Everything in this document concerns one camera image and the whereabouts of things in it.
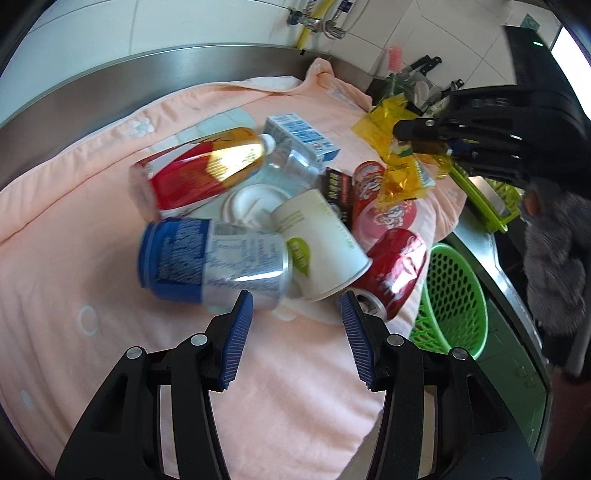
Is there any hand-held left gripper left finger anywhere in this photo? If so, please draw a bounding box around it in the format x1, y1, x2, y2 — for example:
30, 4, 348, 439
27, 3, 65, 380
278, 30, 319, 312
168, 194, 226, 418
54, 291, 254, 480

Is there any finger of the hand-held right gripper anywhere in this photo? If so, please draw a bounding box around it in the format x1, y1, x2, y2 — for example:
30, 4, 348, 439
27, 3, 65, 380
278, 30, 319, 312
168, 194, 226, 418
411, 140, 463, 158
394, 117, 453, 143

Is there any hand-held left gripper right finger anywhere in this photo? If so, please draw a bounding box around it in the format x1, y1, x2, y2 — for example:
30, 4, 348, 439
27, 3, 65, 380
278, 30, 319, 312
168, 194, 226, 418
340, 292, 543, 480

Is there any yellow plastic wrapper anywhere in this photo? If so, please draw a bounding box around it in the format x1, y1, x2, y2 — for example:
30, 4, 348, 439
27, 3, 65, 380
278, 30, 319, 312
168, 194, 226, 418
352, 92, 452, 209

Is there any red can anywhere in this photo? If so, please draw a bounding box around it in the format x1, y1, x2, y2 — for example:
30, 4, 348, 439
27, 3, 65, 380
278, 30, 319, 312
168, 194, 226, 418
346, 228, 428, 322

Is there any red snack canister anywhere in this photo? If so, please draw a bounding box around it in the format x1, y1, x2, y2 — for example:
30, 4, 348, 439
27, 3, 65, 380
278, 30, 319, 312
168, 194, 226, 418
348, 160, 417, 250

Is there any blue silver can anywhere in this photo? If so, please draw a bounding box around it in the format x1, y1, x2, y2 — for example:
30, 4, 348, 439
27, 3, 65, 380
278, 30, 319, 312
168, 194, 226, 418
137, 218, 294, 306

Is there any small black box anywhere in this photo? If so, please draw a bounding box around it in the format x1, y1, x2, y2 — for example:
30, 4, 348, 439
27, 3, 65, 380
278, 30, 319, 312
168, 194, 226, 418
323, 168, 356, 219

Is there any green plastic basket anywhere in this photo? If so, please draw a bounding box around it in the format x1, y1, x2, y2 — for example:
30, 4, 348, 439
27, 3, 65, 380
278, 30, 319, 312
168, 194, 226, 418
409, 242, 489, 359

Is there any white paper cup green label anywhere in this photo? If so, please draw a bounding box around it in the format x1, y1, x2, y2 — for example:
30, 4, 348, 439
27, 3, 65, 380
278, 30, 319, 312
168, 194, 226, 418
270, 189, 373, 304

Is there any red gold labelled drink bottle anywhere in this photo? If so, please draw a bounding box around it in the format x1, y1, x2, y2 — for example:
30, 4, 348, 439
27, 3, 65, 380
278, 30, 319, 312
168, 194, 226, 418
129, 127, 278, 221

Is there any person's right forearm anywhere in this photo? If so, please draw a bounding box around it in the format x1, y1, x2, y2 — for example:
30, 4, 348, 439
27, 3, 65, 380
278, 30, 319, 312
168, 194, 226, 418
521, 182, 591, 372

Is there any green dish rack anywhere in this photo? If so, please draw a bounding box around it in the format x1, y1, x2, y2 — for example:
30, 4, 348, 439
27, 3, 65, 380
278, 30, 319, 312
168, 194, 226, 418
442, 157, 525, 234

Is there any blue white carton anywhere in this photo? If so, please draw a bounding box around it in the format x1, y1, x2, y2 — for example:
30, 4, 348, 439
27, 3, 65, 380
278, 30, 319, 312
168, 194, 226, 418
264, 114, 341, 162

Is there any white plastic lid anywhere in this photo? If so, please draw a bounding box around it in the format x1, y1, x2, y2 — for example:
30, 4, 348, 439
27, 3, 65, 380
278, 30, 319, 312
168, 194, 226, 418
222, 184, 288, 228

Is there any crushed clear plastic bottle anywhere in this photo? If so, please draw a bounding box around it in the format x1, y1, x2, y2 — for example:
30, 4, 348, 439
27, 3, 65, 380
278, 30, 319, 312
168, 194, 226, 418
257, 148, 325, 195

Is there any peach towel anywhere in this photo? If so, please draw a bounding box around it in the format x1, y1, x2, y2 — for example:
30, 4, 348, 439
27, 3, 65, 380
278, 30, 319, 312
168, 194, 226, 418
0, 58, 468, 468

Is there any yellow pipe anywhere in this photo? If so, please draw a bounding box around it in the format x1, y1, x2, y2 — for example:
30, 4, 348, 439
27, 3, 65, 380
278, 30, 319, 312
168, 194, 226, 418
298, 0, 336, 49

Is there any green cabinet door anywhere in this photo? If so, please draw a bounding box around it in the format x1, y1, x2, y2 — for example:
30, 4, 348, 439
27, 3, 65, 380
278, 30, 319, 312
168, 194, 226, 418
475, 295, 553, 457

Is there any black-handled knife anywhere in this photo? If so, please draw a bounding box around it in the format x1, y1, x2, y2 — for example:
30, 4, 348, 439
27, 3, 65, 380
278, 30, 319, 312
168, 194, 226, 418
402, 55, 442, 77

